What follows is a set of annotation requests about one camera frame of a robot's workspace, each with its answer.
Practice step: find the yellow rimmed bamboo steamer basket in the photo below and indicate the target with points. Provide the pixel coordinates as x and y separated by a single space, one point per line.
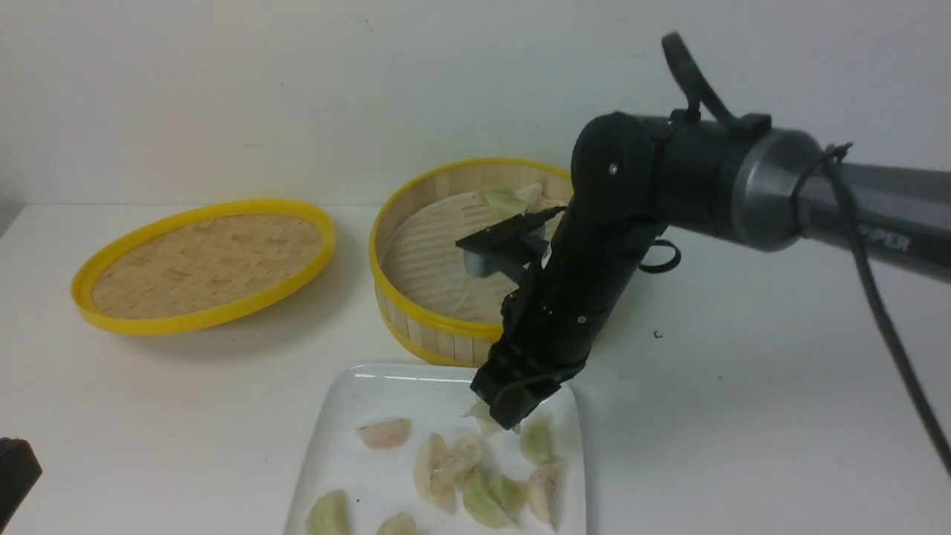
434 338

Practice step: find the pale dumpling plate bottom edge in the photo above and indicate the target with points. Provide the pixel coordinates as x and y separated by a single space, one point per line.
402 523

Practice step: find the beige dumpling plate right bottom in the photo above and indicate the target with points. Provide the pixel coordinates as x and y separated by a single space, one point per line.
542 487

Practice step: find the green dumpling in steamer back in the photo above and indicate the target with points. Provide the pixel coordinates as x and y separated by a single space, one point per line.
503 203

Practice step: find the pale green dumpling plate right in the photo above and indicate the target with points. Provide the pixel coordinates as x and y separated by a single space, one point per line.
536 441

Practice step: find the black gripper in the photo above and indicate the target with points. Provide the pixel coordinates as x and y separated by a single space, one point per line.
546 341

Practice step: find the black object at left edge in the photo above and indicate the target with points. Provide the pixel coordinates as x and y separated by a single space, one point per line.
20 470

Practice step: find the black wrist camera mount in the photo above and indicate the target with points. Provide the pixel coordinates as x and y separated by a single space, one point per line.
508 246

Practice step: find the green dumpling plate centre bottom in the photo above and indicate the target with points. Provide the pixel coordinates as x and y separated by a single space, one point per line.
483 504

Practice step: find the beige dumpling plate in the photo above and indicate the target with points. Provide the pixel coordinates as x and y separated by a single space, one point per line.
542 487
463 455
434 489

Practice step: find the white square plate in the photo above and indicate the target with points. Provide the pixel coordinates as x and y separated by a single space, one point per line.
379 484

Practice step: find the white steamer liner paper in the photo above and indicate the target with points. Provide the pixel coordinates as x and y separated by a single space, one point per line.
416 250

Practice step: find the yellow rimmed bamboo steamer lid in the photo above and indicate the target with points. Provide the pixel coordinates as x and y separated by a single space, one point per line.
204 267

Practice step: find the pink dumpling on plate left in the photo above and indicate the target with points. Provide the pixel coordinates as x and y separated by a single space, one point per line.
385 435

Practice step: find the green dumpling plate bottom left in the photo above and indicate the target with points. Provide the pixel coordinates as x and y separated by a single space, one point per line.
329 514

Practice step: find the beige dumpling plate centre left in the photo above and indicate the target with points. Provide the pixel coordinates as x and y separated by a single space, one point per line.
434 489

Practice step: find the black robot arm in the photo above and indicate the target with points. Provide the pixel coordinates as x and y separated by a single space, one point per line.
634 177

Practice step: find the green dumpling beside beige one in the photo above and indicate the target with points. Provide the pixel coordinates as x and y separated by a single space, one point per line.
511 494

